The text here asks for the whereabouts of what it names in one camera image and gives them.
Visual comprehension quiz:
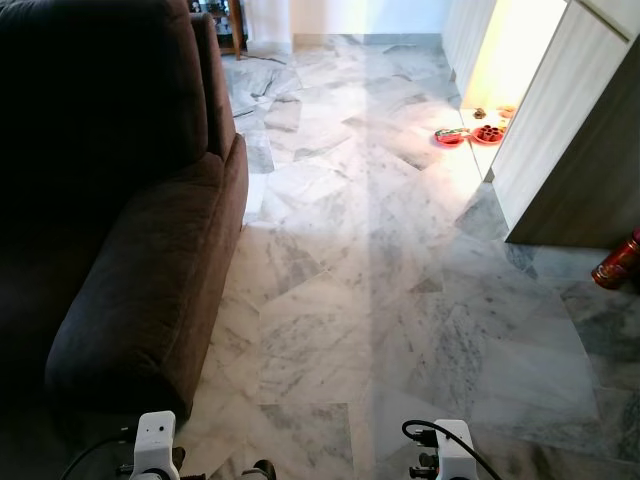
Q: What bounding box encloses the brown fabric sofa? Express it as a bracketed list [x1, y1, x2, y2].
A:
[0, 0, 249, 419]

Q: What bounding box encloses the light wood grain cabinet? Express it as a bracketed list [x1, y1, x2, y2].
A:
[441, 0, 640, 249]

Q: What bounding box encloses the robot left leg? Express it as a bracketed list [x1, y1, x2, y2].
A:
[243, 459, 278, 480]

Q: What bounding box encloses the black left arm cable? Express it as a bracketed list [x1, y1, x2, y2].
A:
[60, 432, 136, 480]

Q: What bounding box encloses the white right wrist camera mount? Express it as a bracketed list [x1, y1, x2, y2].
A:
[434, 418, 480, 480]

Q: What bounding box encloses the red plate with green item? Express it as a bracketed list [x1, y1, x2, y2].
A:
[434, 127, 471, 148]

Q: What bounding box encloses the white curtain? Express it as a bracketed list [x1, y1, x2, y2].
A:
[245, 0, 295, 54]

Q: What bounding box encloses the red plate with dark cups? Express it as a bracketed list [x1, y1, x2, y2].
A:
[470, 122, 507, 147]

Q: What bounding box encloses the red metal canister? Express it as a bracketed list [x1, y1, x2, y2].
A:
[591, 228, 640, 291]

